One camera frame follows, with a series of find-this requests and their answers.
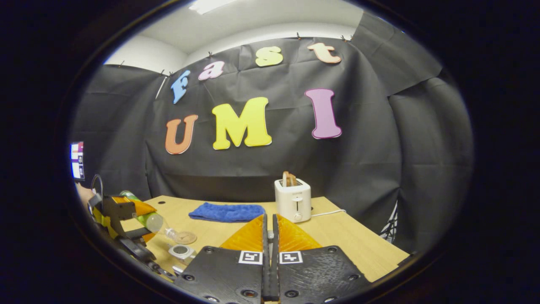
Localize white striped object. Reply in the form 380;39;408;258
380;201;399;244

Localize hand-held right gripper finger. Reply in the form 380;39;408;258
174;213;271;304
271;213;373;304

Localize computer monitor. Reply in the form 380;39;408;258
70;141;85;182

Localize white teacup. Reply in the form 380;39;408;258
168;244;197;260

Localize blue towel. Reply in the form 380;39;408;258
189;202;265;223

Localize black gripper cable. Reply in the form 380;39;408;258
91;174;104;200

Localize white toaster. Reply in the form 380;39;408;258
274;178;312;223

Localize green label water bottle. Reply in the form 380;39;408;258
119;190;178;239

